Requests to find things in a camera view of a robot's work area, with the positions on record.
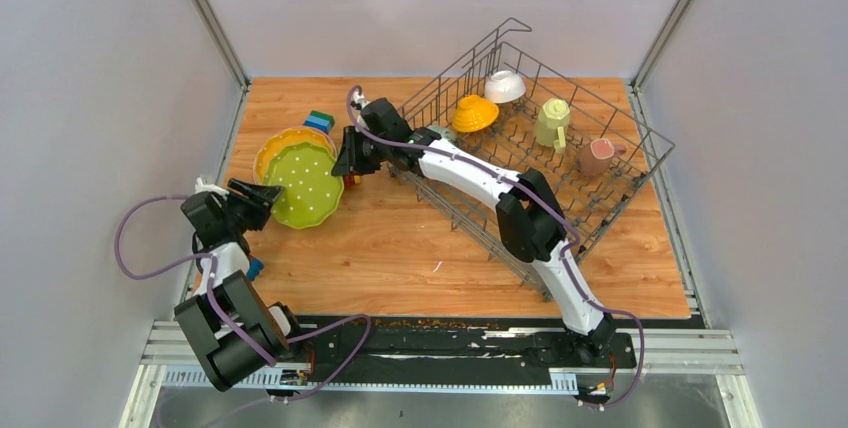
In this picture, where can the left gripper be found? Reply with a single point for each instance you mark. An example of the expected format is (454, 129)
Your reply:
(261, 200)

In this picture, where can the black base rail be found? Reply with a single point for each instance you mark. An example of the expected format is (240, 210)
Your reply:
(451, 351)

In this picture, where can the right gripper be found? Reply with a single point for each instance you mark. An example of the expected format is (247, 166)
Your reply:
(349, 161)

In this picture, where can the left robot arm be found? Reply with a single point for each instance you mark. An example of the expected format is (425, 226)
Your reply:
(230, 330)

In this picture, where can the blue toy brick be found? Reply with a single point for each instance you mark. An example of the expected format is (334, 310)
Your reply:
(255, 268)

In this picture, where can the red green toy bricks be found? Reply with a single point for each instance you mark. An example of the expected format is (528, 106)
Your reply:
(352, 180)

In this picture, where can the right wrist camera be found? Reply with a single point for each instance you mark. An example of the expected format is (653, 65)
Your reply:
(358, 102)

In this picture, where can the pale yellow mug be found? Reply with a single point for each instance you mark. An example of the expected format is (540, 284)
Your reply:
(552, 124)

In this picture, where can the pale green bowl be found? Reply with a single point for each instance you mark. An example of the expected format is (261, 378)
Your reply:
(444, 132)

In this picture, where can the green blue toy block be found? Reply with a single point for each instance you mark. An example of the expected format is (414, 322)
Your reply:
(320, 121)

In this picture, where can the white bowl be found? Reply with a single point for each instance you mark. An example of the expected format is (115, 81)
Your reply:
(504, 86)

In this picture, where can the yellow bowl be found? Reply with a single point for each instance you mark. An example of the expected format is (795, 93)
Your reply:
(474, 113)

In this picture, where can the green polka dot plate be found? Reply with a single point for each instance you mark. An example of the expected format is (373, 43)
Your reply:
(311, 194)

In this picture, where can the yellow polka dot plate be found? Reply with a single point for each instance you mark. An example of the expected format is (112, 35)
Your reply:
(288, 137)

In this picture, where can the grey wire dish rack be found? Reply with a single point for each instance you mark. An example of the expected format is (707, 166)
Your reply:
(625, 250)

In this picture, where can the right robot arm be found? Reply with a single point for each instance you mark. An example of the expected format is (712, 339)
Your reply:
(532, 226)

